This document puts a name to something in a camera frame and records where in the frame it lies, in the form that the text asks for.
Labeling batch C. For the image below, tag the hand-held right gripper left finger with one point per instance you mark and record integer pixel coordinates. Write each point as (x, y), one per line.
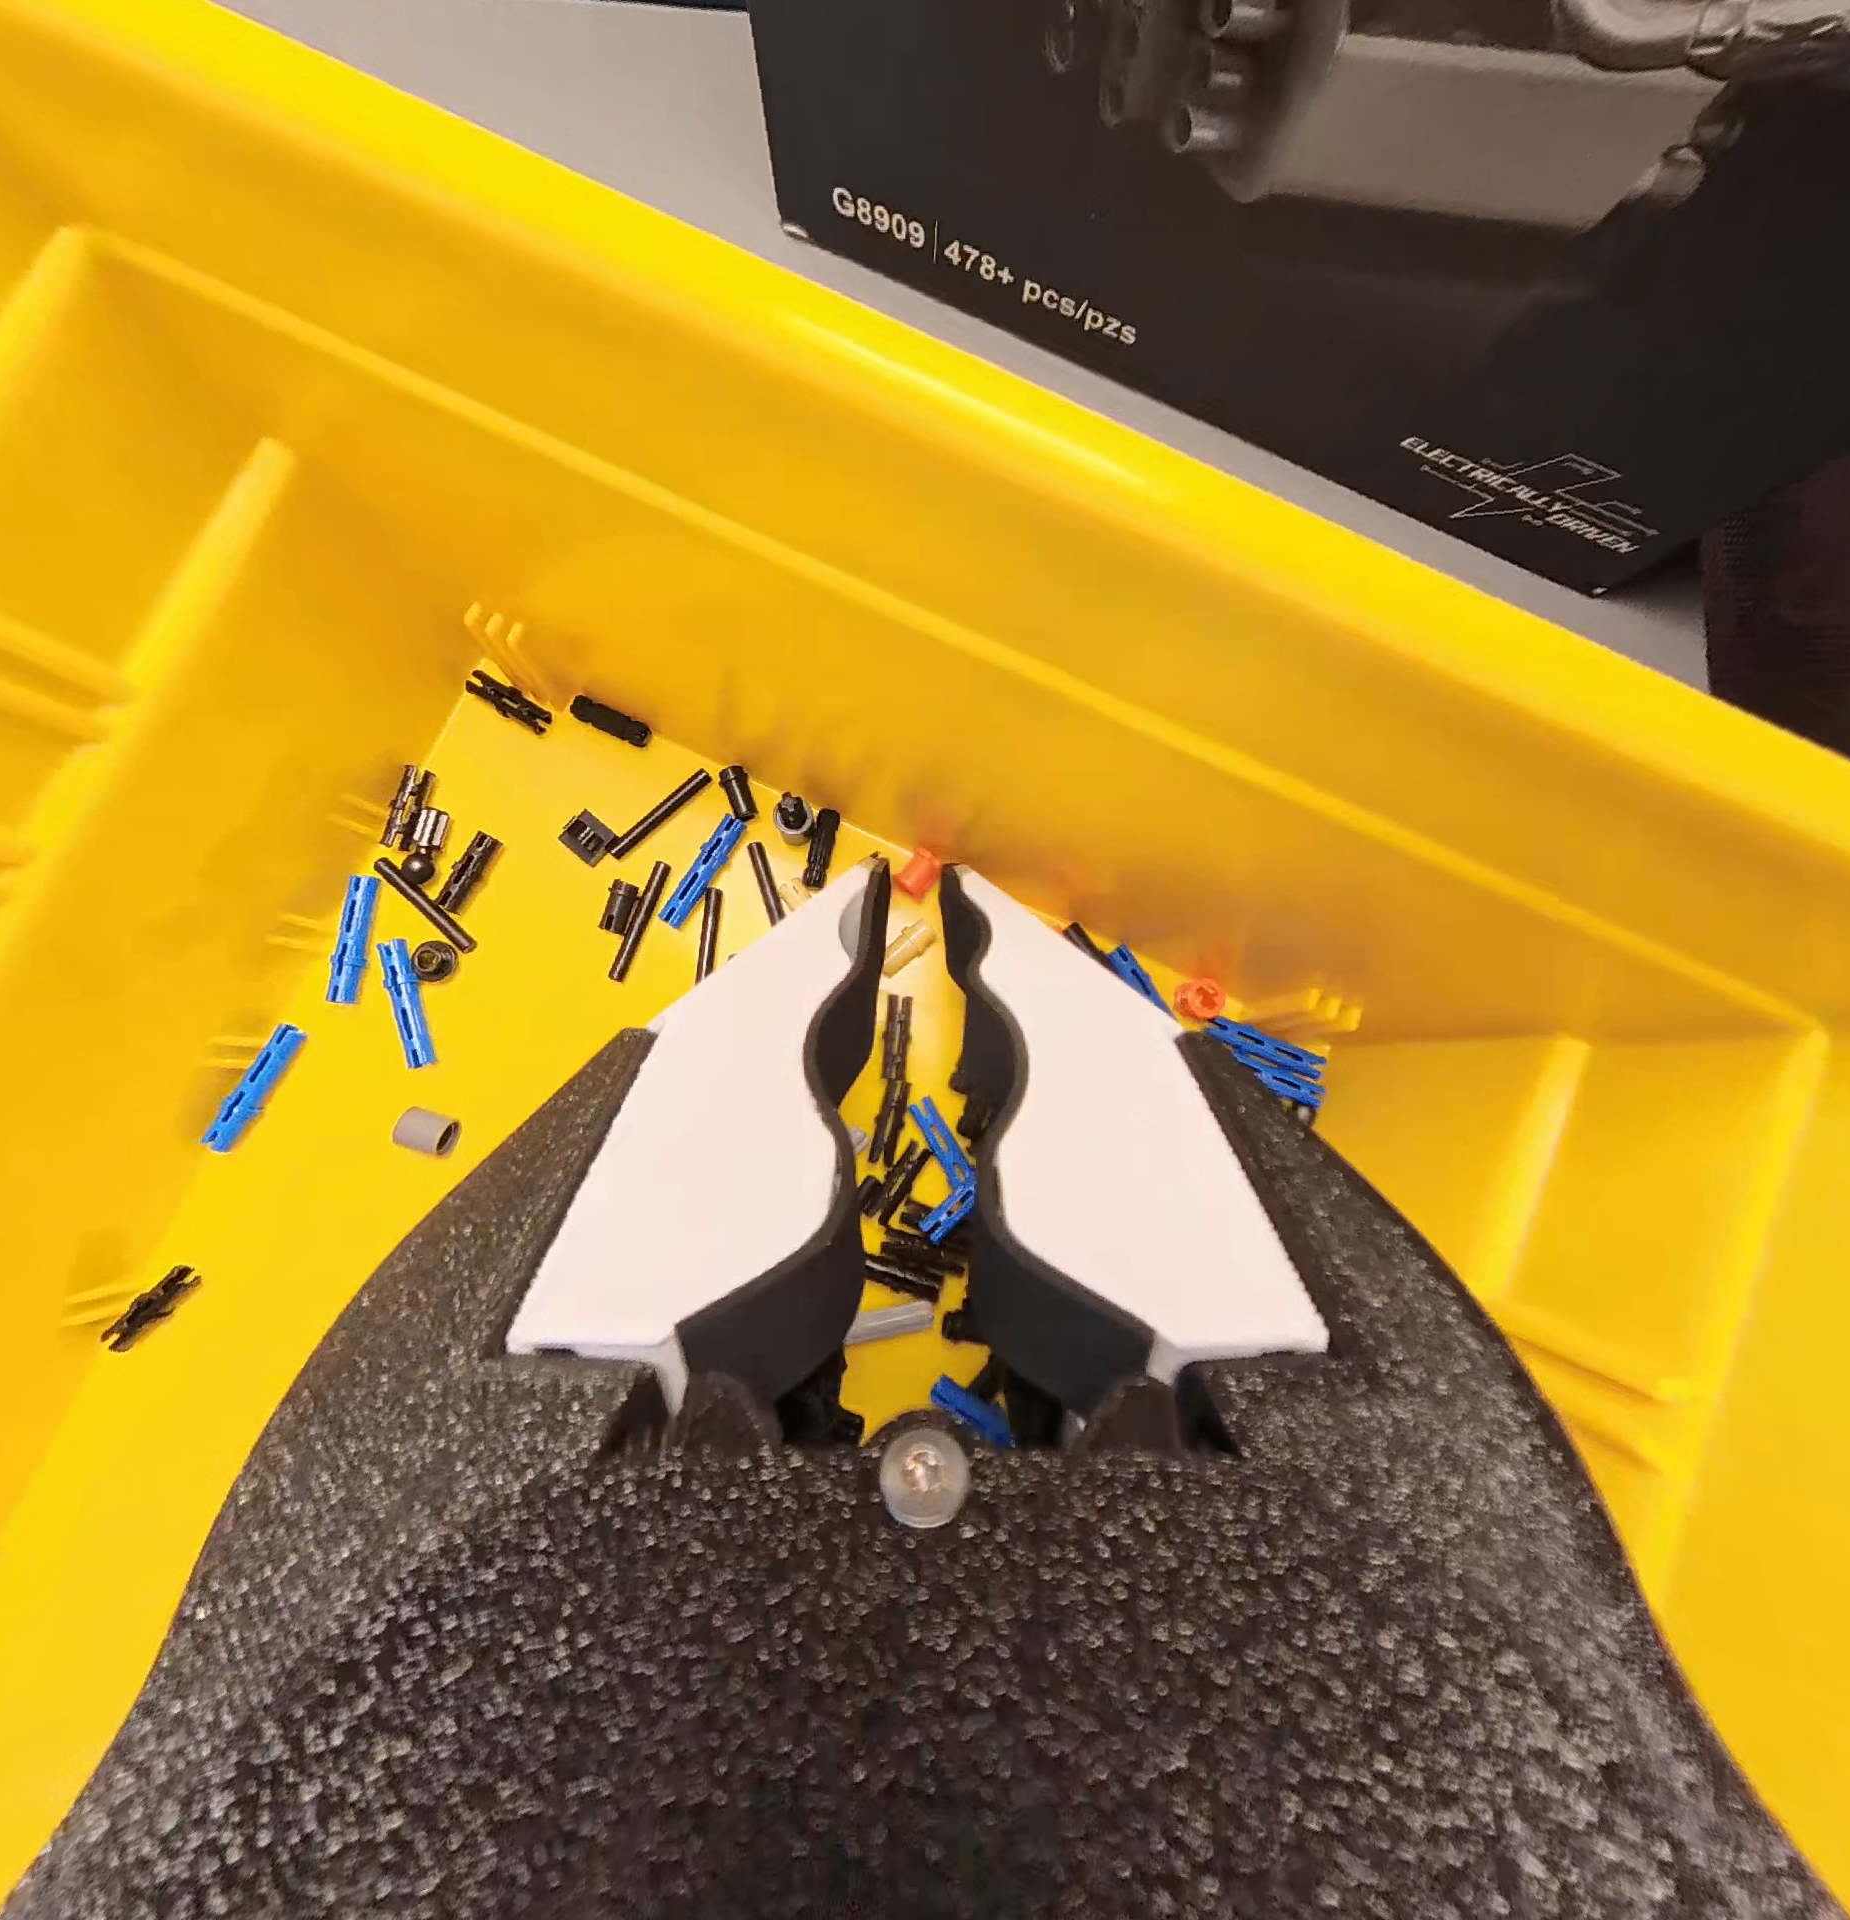
(700, 1200)

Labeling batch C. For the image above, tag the yellow plastic bin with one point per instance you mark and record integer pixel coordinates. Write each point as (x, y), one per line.
(866, 601)

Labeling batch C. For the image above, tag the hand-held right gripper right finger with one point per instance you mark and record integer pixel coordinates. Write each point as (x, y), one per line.
(1150, 1200)

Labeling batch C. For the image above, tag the scatter of blue black pins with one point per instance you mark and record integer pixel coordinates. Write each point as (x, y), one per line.
(353, 936)

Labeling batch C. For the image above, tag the black toy set box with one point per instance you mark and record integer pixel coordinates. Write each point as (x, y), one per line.
(1165, 182)

